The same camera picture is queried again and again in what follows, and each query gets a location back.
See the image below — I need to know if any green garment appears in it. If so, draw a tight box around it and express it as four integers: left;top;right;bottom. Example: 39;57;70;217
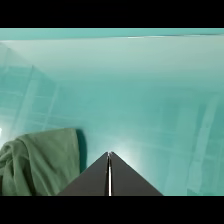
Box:
0;127;82;197

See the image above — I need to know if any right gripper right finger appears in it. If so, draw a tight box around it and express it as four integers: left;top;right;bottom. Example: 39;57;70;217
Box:
109;151;164;197

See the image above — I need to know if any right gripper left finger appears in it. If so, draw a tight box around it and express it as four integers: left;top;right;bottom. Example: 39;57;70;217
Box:
57;151;110;197

